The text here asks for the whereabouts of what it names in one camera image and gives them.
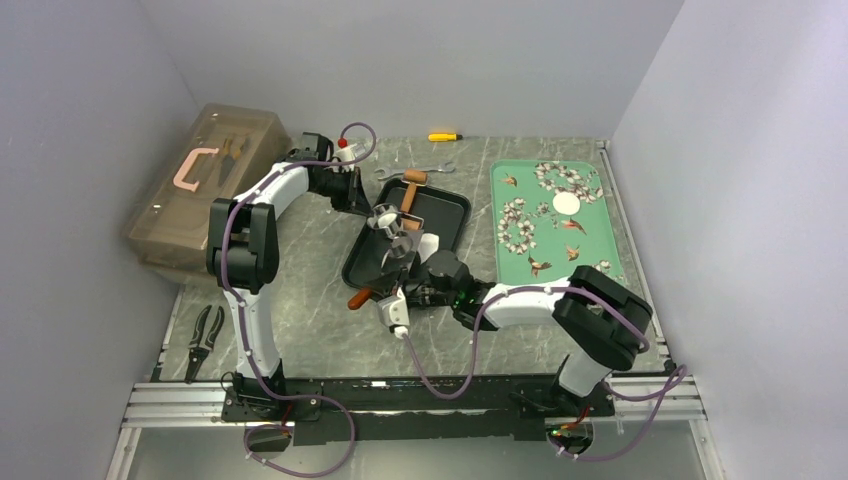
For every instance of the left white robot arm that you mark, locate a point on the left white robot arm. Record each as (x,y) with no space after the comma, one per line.
(243,251)

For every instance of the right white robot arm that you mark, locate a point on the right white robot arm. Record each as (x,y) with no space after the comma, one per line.
(606,321)

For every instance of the aluminium frame rail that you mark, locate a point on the aluminium frame rail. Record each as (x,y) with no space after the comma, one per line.
(174,405)

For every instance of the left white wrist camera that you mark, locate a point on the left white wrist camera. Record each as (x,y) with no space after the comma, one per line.
(348,151)

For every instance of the metal ring cutter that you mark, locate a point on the metal ring cutter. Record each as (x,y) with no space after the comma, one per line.
(386,218)

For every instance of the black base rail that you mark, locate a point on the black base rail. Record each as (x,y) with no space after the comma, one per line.
(522,407)

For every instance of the silver wrench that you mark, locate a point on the silver wrench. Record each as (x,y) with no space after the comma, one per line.
(386,173)

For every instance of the translucent brown toolbox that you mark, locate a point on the translucent brown toolbox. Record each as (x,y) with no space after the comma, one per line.
(227,150)

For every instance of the green floral tray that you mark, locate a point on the green floral tray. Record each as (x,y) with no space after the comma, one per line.
(536,244)

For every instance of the metal spatula orange handle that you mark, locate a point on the metal spatula orange handle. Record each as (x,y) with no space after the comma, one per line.
(396,265)

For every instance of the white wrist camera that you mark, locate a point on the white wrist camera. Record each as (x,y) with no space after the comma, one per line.
(393,313)
(348,151)

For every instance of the flat white dumpling wrapper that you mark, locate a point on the flat white dumpling wrapper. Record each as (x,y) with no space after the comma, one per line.
(566,203)

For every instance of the black pliers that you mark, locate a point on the black pliers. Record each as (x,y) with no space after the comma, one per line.
(206,329)

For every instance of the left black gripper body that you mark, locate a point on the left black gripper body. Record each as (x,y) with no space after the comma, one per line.
(341,187)

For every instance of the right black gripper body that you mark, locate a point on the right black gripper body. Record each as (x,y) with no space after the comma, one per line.
(425,294)

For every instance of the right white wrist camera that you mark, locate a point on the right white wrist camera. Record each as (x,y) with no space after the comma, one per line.
(393,313)

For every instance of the wooden double-ended dough roller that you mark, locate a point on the wooden double-ended dough roller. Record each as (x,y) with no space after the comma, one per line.
(413,179)

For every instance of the white dough ball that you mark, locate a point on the white dough ball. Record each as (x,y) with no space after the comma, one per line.
(429,244)

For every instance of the black baking tray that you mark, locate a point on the black baking tray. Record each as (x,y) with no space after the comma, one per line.
(444,213)

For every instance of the yellow screwdriver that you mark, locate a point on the yellow screwdriver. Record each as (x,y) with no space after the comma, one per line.
(444,137)

